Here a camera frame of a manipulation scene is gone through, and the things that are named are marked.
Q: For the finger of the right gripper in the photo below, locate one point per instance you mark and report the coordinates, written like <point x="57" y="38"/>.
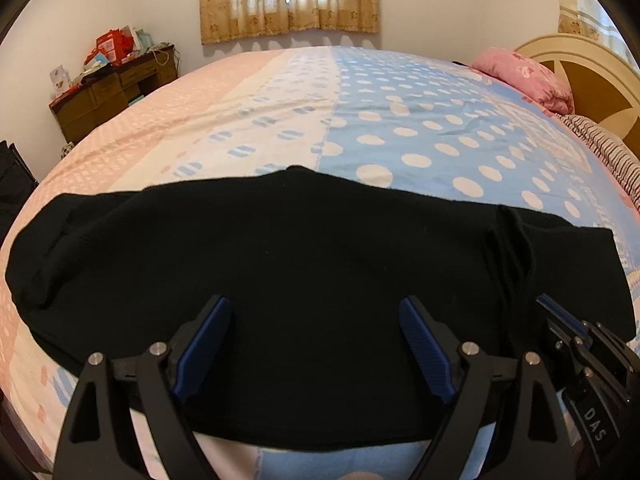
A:
<point x="594" y="346"/>

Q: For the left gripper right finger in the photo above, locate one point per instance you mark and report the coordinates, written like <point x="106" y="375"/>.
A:
<point x="516" y="396"/>

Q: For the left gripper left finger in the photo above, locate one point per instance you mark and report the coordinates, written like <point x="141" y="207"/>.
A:
<point x="98" y="439"/>

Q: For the black pants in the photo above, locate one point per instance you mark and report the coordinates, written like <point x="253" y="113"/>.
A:
<point x="310" y="355"/>

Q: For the striped pillow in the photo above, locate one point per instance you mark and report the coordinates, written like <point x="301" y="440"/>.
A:
<point x="619" y="160"/>

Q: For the patterned pink blue bedsheet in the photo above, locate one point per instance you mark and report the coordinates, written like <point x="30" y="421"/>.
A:
<point x="383" y="118"/>

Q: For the black folding chair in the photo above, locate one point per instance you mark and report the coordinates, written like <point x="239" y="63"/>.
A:
<point x="16" y="185"/>

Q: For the cream wooden headboard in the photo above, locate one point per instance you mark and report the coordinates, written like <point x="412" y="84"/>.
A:
<point x="604" y="86"/>

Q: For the floral bag on floor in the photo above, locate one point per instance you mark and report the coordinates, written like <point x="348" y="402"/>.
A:
<point x="67" y="148"/>

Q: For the pink pillow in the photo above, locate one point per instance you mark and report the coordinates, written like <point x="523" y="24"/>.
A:
<point x="527" y="76"/>

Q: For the brown wooden desk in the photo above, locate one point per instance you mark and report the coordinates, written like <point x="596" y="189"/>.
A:
<point x="110" y="90"/>

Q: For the white greeting card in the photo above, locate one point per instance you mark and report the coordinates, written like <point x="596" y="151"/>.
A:
<point x="60" y="79"/>

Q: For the red gift bag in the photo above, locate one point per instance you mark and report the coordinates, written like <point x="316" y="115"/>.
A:
<point x="116" y="45"/>

